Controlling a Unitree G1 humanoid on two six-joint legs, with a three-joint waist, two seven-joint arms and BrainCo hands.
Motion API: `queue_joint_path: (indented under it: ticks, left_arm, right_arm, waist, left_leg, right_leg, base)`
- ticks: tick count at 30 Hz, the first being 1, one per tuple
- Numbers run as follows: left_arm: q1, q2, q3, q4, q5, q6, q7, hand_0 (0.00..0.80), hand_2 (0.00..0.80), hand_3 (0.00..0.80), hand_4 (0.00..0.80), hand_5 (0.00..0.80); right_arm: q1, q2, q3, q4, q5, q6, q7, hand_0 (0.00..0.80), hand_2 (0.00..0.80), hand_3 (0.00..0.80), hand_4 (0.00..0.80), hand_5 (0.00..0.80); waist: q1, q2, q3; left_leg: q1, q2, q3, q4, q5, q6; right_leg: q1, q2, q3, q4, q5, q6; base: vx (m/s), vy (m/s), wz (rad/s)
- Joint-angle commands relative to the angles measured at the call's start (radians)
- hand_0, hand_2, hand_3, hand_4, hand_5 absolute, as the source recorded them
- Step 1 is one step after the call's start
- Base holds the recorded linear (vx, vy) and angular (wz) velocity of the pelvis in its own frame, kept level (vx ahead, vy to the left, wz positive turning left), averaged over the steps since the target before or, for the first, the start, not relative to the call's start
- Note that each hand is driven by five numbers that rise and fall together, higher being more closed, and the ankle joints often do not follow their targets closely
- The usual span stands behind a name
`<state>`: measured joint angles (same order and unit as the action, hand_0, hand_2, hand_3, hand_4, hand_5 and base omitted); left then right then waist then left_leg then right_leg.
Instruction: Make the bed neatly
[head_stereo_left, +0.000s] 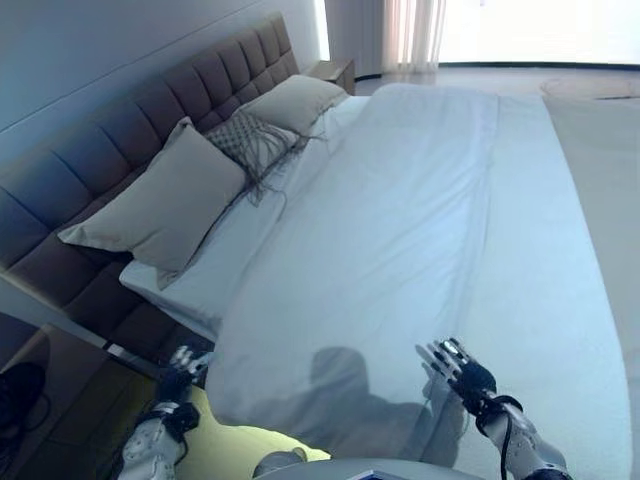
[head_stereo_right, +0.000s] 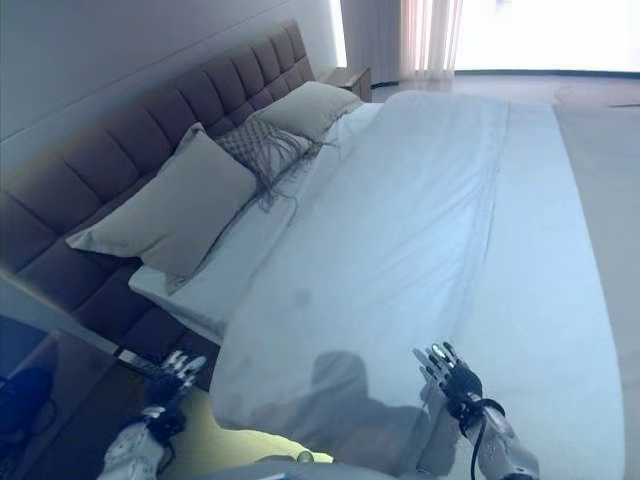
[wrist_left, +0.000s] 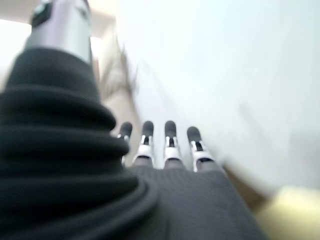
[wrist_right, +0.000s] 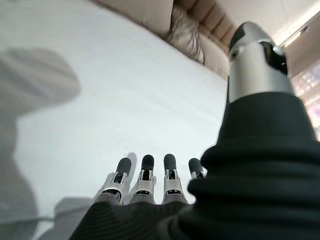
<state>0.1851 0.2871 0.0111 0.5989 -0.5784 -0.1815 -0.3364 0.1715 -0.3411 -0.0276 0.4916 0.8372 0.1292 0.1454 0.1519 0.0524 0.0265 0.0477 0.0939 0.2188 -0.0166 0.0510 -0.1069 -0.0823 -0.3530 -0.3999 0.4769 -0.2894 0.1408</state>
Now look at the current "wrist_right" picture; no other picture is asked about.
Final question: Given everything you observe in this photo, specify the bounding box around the tufted upholstered headboard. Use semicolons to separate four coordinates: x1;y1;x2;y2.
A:
172;0;241;51

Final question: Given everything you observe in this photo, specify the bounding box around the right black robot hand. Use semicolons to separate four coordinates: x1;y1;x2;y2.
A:
68;21;320;240

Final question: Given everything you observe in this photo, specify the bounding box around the white fitted bed sheet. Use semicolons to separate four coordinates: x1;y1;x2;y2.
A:
0;0;231;240

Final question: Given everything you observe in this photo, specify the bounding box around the large beige pillow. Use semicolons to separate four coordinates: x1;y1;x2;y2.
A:
199;29;232;80

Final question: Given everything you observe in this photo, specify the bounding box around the grey woven fringed cushion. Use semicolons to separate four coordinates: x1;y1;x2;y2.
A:
159;4;207;67

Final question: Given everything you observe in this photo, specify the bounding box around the small beige pillow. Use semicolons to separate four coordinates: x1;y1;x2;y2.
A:
92;0;176;34

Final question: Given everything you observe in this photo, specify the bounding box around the white duvet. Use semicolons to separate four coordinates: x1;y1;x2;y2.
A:
0;47;82;240

